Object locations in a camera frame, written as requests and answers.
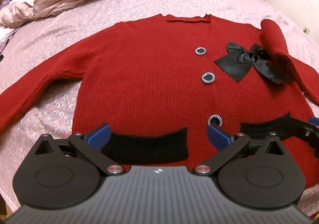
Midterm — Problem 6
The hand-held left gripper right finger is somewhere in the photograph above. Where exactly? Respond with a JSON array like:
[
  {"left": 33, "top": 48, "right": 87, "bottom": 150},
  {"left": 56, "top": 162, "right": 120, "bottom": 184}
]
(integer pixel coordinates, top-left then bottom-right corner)
[{"left": 193, "top": 124, "right": 286, "bottom": 176}]

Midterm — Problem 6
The lavender cloth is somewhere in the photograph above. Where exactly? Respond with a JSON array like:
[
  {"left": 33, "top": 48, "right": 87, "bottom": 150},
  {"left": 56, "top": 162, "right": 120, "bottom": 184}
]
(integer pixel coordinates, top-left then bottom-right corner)
[{"left": 0, "top": 26, "right": 14, "bottom": 63}]

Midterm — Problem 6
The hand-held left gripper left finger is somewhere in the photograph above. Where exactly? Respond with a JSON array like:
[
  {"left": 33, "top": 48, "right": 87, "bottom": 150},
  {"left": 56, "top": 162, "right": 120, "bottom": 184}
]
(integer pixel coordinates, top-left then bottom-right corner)
[{"left": 33, "top": 124, "right": 126, "bottom": 176}]

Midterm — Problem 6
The red knit cardigan sweater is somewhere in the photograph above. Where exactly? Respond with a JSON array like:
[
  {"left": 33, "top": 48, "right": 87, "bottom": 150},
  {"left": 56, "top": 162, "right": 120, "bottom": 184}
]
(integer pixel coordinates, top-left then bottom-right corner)
[{"left": 0, "top": 13, "right": 319, "bottom": 190}]

